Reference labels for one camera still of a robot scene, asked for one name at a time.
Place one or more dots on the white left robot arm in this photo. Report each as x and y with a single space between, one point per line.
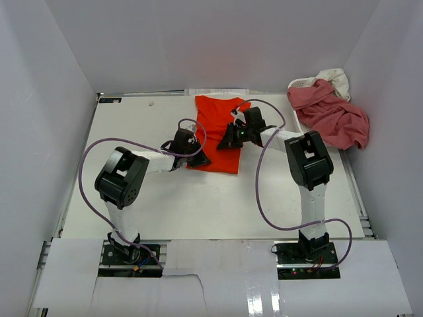
119 183

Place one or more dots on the black corner label plate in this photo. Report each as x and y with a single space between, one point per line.
110 100

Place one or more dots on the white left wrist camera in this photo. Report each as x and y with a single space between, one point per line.
192 129

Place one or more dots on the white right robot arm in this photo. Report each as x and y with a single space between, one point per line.
309 164

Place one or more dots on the orange t shirt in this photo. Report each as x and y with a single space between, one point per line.
213 115

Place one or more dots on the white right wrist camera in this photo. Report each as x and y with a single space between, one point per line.
239 117

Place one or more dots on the cream white t shirt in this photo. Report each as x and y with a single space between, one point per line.
338 80

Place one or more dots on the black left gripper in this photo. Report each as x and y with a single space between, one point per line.
201 160

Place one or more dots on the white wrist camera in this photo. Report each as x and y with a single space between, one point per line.
192 129
239 117

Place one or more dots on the pink t shirt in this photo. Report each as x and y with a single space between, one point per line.
351 125

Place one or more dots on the white perforated laundry basket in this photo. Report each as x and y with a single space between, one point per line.
312 104

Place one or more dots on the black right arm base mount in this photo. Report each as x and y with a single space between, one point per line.
294 263

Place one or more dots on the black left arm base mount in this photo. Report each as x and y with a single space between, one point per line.
138 264

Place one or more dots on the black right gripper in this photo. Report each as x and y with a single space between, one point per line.
229 141

